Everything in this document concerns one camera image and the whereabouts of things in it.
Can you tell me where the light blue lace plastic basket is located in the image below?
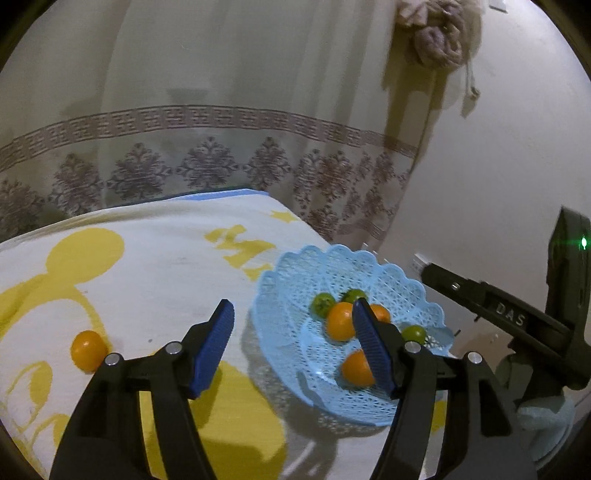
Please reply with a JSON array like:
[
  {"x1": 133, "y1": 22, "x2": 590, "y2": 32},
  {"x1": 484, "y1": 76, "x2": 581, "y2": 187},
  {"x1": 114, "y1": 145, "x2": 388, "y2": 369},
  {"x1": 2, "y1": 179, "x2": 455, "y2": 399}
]
[{"x1": 252, "y1": 244, "x2": 456, "y2": 426}]

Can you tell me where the hanging cord tassel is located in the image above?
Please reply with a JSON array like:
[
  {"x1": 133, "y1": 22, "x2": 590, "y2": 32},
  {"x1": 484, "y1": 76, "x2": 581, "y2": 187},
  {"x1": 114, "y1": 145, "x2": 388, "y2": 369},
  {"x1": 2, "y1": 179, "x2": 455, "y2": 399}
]
[{"x1": 461, "y1": 59, "x2": 482, "y2": 117}]

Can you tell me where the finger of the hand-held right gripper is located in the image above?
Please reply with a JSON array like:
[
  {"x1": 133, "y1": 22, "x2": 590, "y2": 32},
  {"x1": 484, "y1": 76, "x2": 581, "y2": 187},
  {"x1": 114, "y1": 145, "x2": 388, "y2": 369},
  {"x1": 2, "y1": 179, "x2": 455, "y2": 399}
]
[{"x1": 421, "y1": 261, "x2": 484, "y2": 315}]

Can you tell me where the orange tomato basket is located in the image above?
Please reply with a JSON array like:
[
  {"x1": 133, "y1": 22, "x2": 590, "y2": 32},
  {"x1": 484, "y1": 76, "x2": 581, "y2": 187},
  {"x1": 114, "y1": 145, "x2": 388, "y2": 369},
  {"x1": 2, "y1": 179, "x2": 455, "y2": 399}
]
[
  {"x1": 341, "y1": 349, "x2": 378, "y2": 389},
  {"x1": 326, "y1": 302, "x2": 358, "y2": 343}
]

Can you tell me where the person's right hand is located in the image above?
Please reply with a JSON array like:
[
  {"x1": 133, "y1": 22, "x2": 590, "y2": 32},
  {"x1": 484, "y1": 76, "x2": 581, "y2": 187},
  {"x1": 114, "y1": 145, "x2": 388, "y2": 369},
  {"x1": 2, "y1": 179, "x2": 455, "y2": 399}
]
[{"x1": 497, "y1": 354, "x2": 576, "y2": 433}]

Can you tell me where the light blue bed sheet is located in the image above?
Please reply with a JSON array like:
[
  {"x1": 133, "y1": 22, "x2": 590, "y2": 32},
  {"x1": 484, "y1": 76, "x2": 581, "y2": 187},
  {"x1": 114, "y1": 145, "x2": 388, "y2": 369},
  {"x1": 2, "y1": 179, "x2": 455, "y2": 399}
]
[{"x1": 177, "y1": 185, "x2": 267, "y2": 202}]

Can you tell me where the patterned cream curtain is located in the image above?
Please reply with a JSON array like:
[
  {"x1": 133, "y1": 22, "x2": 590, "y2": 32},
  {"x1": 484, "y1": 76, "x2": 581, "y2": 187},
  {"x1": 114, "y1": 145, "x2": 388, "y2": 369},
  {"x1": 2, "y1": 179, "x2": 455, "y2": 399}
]
[{"x1": 0, "y1": 0, "x2": 446, "y2": 254}]

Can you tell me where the orange tomato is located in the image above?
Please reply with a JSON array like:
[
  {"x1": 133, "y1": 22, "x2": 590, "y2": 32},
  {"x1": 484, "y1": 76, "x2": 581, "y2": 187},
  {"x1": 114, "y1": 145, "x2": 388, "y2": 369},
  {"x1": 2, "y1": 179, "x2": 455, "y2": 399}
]
[{"x1": 69, "y1": 329, "x2": 108, "y2": 374}]

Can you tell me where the orange tomato basket front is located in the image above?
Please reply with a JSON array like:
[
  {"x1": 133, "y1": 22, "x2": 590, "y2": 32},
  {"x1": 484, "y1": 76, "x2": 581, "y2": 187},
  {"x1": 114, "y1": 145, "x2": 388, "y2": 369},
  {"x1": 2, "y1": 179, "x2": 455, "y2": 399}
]
[{"x1": 341, "y1": 349, "x2": 378, "y2": 389}]

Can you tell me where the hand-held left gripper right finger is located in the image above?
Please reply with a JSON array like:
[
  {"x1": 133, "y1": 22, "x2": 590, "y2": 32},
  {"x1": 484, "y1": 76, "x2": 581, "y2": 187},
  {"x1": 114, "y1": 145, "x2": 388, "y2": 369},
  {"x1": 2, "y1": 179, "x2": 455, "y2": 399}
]
[{"x1": 352, "y1": 298, "x2": 539, "y2": 480}]

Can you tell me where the bunched pink cloth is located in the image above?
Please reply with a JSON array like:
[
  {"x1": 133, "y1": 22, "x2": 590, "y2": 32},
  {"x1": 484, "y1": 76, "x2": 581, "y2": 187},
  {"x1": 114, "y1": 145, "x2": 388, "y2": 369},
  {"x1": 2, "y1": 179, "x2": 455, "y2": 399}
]
[{"x1": 394, "y1": 0, "x2": 484, "y2": 71}]

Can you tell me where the white yellow printed blanket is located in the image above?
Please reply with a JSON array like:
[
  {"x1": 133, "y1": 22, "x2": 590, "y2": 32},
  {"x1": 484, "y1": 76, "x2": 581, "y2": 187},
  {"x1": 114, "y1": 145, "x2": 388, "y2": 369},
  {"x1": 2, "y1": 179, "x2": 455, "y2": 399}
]
[{"x1": 0, "y1": 191, "x2": 451, "y2": 480}]

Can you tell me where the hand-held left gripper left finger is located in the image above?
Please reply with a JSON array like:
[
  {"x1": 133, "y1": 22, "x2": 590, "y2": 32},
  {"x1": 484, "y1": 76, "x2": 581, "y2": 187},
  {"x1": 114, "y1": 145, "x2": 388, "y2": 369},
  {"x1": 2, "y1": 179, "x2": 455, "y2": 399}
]
[{"x1": 48, "y1": 299, "x2": 235, "y2": 480}]

